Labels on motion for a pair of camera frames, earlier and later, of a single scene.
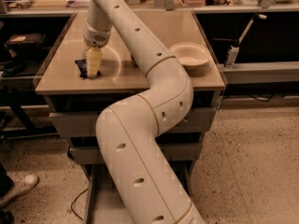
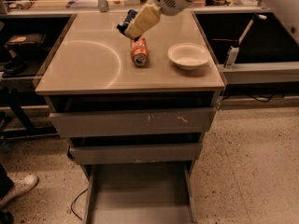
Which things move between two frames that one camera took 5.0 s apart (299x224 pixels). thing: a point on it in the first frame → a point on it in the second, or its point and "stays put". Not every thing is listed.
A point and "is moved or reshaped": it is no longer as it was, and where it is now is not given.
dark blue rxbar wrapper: (82, 64) is moved or reshaped
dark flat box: (26, 39) stays put
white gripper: (95, 36) → (167, 1)
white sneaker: (20, 188) stays put
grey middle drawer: (178, 154) stays put
